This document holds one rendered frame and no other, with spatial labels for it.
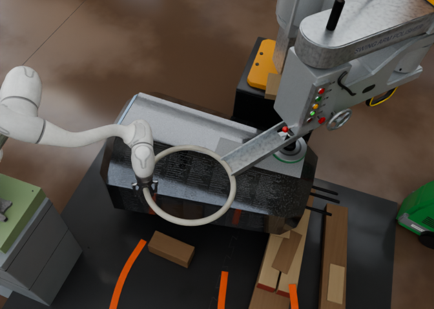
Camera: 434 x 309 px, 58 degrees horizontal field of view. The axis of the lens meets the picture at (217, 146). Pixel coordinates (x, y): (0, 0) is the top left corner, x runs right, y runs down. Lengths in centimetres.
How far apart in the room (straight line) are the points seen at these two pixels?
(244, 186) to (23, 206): 117
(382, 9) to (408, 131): 213
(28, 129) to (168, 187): 102
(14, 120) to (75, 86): 232
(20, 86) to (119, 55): 251
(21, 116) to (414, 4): 171
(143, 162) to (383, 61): 124
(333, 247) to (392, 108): 163
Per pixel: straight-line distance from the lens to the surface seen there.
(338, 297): 284
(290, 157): 229
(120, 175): 244
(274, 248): 273
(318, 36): 168
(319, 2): 237
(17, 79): 170
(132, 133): 185
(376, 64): 209
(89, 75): 395
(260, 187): 227
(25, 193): 224
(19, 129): 160
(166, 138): 233
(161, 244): 276
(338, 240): 300
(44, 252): 250
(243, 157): 216
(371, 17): 187
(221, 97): 366
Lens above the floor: 271
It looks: 55 degrees down
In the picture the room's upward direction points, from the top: 5 degrees clockwise
